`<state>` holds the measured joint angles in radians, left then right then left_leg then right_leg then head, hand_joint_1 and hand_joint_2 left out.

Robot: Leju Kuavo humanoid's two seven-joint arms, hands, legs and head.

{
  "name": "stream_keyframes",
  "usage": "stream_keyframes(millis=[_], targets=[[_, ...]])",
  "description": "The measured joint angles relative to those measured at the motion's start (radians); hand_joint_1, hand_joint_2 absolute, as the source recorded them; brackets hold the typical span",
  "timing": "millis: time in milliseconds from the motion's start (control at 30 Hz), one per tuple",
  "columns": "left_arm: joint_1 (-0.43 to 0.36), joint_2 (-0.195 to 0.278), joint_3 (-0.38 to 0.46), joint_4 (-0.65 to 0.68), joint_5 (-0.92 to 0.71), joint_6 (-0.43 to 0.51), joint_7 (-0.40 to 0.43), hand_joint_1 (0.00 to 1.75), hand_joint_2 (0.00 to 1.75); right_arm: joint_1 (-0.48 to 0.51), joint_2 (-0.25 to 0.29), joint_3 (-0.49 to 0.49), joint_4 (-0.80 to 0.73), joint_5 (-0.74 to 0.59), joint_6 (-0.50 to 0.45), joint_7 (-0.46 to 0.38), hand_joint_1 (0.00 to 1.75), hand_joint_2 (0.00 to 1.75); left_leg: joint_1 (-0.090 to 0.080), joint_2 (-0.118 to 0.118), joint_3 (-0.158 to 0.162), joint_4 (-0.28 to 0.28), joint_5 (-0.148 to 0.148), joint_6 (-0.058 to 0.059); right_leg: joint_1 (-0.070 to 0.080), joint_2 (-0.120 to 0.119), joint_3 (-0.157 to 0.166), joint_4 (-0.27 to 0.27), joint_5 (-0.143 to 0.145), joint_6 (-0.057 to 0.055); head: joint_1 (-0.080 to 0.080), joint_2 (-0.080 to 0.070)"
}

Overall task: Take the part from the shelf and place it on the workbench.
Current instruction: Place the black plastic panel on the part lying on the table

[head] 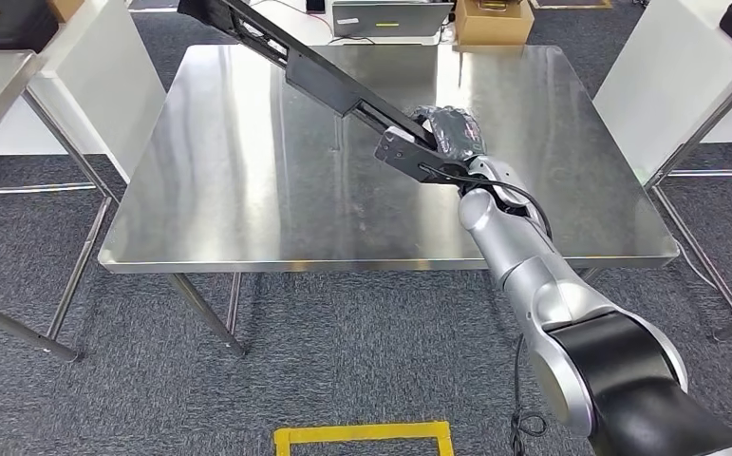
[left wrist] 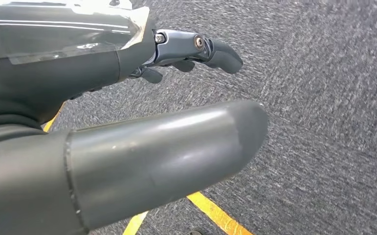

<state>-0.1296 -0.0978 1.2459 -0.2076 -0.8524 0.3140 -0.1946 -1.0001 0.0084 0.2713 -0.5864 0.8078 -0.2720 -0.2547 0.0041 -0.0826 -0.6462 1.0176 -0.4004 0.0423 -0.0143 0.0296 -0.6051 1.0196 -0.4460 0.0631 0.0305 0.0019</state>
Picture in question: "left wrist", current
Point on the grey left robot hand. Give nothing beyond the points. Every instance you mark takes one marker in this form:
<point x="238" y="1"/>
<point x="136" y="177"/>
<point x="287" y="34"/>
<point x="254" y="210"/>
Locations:
<point x="143" y="162"/>

